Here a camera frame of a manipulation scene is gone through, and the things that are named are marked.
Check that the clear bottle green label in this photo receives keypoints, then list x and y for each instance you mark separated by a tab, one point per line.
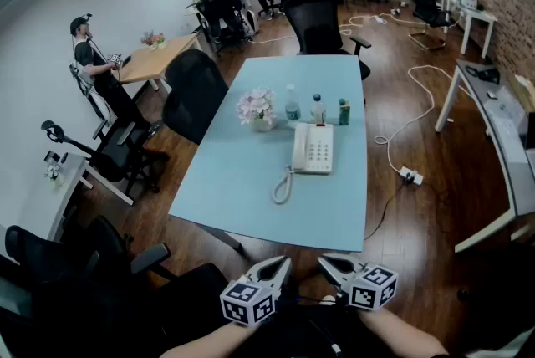
292	107

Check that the small black device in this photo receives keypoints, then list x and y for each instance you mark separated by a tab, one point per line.
53	157

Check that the small grey gadget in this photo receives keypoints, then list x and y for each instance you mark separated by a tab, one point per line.
492	94

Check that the black mesh office chair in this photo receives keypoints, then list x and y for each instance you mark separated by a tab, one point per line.
192	97

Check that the clear bottle dark cap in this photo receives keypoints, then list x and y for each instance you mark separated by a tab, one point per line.
317	111

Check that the green drink carton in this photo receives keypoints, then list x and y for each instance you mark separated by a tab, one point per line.
344	114

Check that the white rounded floor device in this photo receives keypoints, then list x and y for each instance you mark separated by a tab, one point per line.
253	21

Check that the dark laptop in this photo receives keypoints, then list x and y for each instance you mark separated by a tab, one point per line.
531	130

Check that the small white desk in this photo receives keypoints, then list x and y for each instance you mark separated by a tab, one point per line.
54	197

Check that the grey desk white legs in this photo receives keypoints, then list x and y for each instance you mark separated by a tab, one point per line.
507	147

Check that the person's left forearm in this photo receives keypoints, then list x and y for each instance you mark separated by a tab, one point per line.
209	341

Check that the black office chair with armrests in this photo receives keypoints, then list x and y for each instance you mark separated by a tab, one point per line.
317	30

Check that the white side table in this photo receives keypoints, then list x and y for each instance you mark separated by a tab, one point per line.
476	19

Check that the black reclining office chair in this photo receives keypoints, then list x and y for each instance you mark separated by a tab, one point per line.
113	155

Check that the white power strip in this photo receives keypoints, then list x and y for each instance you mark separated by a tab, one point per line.
379	18
411	175

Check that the person's black clothing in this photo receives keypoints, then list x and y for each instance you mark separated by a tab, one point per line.
292	331

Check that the person's right forearm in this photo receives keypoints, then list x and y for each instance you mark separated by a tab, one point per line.
401	335

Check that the pink flower bouquet in vase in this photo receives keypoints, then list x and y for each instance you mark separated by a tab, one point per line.
257	107

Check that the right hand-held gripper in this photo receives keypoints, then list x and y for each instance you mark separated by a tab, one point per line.
374	287

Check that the cardboard box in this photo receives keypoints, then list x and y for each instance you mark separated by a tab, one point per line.
524	90

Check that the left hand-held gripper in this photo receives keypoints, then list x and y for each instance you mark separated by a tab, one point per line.
248	302

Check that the white papers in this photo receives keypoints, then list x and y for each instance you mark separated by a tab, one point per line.
507	114

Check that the black cantilever chair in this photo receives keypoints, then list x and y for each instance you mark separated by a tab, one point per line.
428	9

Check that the orange pink flower pot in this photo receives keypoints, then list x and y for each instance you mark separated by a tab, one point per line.
153	39

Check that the small white flower pot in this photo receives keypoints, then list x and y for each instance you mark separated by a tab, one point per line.
55	174

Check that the wooden table white legs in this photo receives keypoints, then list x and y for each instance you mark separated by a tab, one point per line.
154	61

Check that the black pouch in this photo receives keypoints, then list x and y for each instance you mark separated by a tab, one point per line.
487	75

